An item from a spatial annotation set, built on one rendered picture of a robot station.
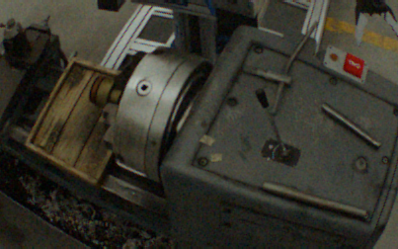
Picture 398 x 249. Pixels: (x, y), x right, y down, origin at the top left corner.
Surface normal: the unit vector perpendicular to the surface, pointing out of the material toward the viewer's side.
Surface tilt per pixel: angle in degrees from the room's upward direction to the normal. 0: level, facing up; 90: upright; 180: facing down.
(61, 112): 0
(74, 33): 0
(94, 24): 0
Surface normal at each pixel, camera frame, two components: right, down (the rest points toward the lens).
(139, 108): -0.25, -0.05
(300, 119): -0.04, -0.53
